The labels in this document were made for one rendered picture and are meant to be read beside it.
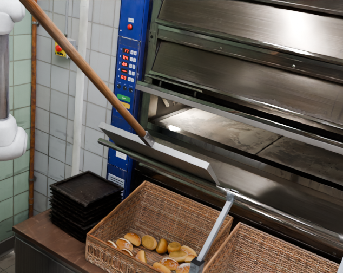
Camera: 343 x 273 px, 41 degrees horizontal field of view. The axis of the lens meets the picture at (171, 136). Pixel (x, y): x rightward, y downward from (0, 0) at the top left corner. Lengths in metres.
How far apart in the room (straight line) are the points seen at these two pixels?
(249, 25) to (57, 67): 1.27
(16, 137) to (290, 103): 1.21
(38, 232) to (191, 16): 1.37
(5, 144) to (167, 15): 0.97
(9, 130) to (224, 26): 1.06
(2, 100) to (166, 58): 0.83
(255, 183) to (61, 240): 1.04
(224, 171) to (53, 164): 1.24
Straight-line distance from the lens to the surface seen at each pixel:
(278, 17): 2.09
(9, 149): 2.12
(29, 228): 2.63
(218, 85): 2.20
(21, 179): 3.26
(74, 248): 2.47
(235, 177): 2.32
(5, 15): 1.92
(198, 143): 2.34
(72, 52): 1.39
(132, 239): 2.46
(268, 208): 1.84
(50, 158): 3.11
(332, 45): 2.00
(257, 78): 2.14
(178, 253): 2.39
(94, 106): 2.72
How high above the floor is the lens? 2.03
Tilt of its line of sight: 21 degrees down
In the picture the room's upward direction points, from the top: 8 degrees clockwise
